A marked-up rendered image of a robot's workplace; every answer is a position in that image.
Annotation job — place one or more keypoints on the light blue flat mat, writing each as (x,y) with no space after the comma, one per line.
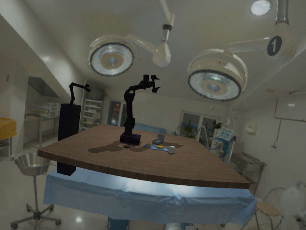
(156,148)

